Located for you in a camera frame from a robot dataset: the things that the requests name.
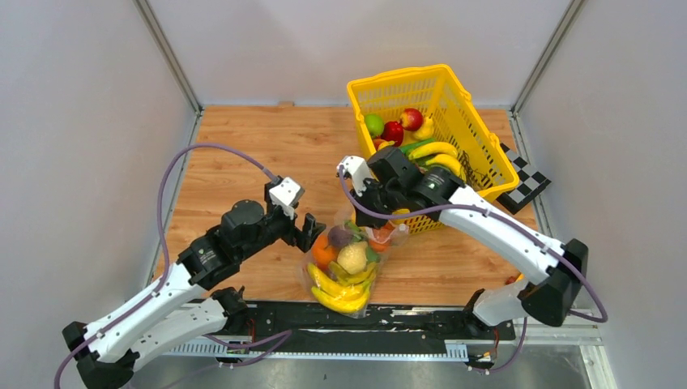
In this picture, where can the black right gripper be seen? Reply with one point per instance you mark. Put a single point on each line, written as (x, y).
(369, 220)

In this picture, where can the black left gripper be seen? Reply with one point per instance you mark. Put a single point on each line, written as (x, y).
(304, 238)

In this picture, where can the dark purple passion fruit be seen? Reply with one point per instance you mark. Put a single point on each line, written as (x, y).
(339, 237)

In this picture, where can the orange fruit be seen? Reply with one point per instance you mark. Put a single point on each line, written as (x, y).
(323, 252)

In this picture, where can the clear zip top bag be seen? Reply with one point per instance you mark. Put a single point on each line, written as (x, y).
(340, 270)

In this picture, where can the small orange pumpkin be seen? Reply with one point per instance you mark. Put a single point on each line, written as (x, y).
(380, 240)

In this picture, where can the beige lemon fruit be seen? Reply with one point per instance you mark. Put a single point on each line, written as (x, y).
(352, 258)

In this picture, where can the yellow banana bunch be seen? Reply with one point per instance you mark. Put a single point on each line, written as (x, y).
(344, 299)

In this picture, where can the yellow plastic basket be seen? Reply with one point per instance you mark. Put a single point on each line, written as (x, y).
(438, 94)

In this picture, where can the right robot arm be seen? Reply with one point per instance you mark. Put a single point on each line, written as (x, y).
(553, 271)

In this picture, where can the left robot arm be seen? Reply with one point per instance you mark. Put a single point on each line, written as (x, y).
(185, 303)

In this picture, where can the green cucumber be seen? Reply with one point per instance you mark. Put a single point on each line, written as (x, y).
(407, 148)

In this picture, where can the red apple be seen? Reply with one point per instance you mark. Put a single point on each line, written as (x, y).
(411, 119)
(393, 132)

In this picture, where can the green apple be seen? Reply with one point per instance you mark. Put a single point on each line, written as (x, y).
(374, 124)

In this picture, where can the yellow pear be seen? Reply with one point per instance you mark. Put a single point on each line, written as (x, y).
(425, 132)

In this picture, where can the checkerboard calibration board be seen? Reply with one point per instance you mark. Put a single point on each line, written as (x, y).
(531, 183)

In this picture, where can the yellow orange toy block car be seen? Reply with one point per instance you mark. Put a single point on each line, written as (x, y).
(513, 279)

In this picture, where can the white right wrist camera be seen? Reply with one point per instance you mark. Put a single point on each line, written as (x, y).
(357, 170)

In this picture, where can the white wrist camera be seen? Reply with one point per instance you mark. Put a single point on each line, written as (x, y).
(286, 194)
(357, 170)

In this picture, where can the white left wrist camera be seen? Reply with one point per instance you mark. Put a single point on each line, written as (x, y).
(286, 194)

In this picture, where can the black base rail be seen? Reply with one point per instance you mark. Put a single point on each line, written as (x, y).
(393, 330)

